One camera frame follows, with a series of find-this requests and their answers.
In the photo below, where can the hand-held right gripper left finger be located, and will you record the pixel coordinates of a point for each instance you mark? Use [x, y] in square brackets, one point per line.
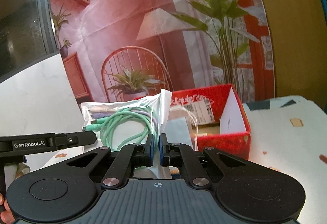
[151, 149]

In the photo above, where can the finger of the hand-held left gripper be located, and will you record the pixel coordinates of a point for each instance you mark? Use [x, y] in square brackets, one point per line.
[76, 139]

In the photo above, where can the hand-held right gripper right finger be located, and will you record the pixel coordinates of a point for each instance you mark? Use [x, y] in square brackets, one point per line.
[162, 149]

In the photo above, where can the red strawberry print box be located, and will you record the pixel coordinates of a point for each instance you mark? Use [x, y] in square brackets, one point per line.
[224, 144]

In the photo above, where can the person's left hand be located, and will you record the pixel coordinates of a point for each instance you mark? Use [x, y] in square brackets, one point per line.
[5, 210]

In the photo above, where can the pale blue packet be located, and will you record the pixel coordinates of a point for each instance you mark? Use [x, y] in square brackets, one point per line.
[178, 132]

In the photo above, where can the bear print table mat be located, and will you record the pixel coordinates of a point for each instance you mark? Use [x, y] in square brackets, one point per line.
[281, 137]

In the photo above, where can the printed room scene backdrop cloth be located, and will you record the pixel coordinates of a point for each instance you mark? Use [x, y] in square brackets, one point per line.
[153, 22]

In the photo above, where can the dark window with grey frame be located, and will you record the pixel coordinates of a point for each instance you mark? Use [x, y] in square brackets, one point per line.
[23, 9]

